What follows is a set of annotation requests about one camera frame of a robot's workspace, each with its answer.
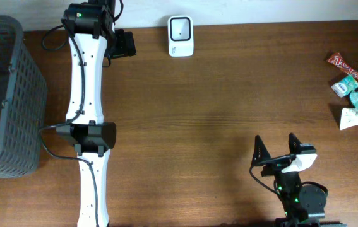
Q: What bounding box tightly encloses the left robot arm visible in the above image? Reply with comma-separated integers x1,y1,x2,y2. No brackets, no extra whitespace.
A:
56,0,136,226

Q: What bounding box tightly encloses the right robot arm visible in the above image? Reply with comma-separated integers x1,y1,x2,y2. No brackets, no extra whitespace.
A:
249,133,328,226

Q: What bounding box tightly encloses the small teal tissue packet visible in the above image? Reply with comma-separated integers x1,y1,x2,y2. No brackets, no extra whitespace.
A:
331,74,358,98

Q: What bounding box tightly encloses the orange-brown chocolate bar wrapper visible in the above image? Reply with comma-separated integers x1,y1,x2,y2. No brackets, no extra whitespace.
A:
326,52,358,82

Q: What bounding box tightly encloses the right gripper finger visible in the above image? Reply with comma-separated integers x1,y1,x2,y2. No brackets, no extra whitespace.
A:
251,135,271,166
289,132,301,154

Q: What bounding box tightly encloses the grey plastic mesh basket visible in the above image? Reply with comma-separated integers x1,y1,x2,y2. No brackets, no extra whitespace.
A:
0,16,47,178

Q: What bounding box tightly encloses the white barcode scanner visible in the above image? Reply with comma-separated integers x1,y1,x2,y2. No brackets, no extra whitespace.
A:
167,15,194,57

